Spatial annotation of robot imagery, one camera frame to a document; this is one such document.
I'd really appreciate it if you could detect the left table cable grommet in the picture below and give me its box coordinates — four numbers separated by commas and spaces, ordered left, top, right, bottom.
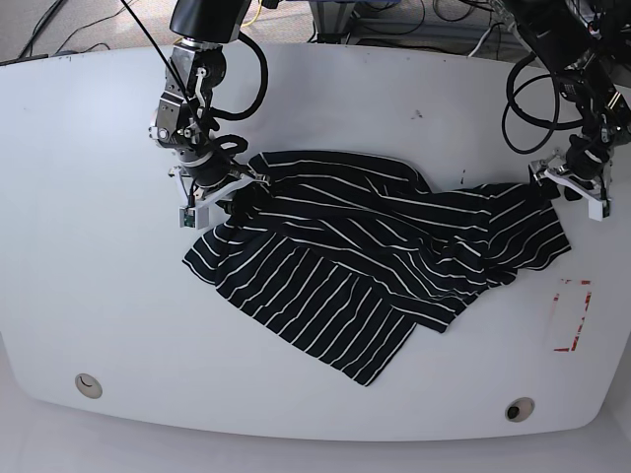
75, 373, 103, 399

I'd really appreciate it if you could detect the white floor cable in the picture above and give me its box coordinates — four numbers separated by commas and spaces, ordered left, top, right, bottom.
466, 24, 514, 58

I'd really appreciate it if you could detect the right table cable grommet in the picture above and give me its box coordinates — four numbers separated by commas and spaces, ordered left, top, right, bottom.
505, 397, 535, 423

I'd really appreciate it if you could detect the grey aluminium frame stand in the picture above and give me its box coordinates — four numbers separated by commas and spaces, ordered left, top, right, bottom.
308, 0, 593, 78

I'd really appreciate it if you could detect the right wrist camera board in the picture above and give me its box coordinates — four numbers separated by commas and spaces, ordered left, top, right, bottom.
178, 207, 209, 230

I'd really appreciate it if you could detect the red tape rectangle marking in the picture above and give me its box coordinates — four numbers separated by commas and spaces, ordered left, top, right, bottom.
546, 279, 593, 353

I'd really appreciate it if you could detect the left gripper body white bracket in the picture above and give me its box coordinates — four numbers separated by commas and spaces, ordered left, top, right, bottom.
528, 135, 612, 220

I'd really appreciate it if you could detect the navy white striped t-shirt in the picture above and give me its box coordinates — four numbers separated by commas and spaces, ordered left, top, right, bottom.
183, 151, 571, 386

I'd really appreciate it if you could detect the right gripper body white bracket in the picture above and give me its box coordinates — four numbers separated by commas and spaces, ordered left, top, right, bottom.
169, 153, 271, 209

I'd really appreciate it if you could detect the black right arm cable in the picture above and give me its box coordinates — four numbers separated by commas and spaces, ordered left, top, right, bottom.
117, 0, 270, 164

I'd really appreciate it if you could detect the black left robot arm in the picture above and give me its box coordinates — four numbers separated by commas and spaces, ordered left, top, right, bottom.
491, 1, 630, 221

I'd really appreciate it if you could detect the table cable grommet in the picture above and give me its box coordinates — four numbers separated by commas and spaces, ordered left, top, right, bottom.
75, 373, 103, 399
505, 397, 535, 423

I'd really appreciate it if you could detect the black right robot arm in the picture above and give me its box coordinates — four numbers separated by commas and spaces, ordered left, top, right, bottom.
149, 1, 270, 229

